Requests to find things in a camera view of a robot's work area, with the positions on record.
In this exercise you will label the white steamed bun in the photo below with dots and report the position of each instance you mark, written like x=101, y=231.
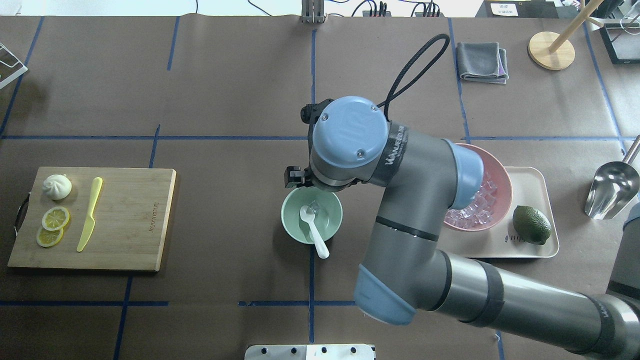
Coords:
x=57, y=187

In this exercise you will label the green ceramic bowl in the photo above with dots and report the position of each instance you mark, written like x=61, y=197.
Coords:
x=328, y=220

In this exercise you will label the lemon slice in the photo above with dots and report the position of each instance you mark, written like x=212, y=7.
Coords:
x=55, y=218
x=49, y=238

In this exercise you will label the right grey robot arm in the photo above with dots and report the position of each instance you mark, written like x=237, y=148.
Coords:
x=351, y=140

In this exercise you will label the black tray at edge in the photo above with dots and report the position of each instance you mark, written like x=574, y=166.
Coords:
x=622, y=42

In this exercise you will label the pink bowl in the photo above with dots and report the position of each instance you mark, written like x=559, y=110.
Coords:
x=499, y=174

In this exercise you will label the white plastic spoon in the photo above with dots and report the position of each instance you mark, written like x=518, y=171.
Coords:
x=308, y=215

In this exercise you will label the bamboo cutting board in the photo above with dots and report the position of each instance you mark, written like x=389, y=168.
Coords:
x=131, y=220

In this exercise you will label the pile of clear ice cubes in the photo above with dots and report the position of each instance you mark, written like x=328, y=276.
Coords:
x=480, y=212

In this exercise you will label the grey metal post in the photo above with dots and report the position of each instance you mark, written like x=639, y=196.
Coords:
x=313, y=11

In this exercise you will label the white rack at edge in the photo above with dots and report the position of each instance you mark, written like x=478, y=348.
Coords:
x=11, y=68

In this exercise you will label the metal ice scoop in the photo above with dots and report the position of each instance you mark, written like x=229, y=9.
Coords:
x=614, y=185

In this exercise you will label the yellow plastic knife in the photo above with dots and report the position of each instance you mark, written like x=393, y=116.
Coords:
x=90, y=222

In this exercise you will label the clear ice cube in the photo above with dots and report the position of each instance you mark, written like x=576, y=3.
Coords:
x=314, y=207

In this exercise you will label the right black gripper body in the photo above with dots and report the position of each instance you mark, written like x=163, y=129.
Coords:
x=296, y=177

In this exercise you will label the upper lemon slice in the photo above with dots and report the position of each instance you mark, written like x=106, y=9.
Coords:
x=55, y=218

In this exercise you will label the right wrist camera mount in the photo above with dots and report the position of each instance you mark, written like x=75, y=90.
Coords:
x=311, y=113

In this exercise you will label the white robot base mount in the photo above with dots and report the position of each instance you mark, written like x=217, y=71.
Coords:
x=348, y=351

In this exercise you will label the wooden stand with round base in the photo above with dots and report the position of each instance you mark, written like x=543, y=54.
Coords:
x=552, y=50

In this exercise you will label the green lime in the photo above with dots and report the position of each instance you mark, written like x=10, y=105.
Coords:
x=531, y=225

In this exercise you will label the lower lemon slice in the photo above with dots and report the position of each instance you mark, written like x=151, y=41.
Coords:
x=49, y=238

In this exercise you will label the grey folded cloth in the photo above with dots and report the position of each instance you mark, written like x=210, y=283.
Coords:
x=484, y=62

